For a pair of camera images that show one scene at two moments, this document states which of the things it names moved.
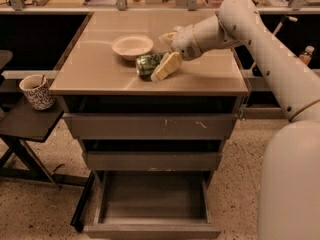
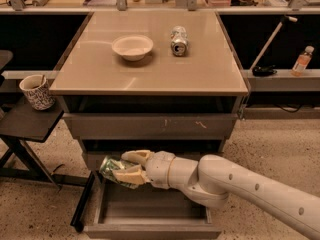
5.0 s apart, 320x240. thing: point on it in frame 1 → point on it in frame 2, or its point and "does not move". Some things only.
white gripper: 184,43 → 159,169
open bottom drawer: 153,205 does not move
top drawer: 152,126 does not move
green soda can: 146,64 → 109,165
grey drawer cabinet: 152,143 does not move
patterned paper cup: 38,91 does not move
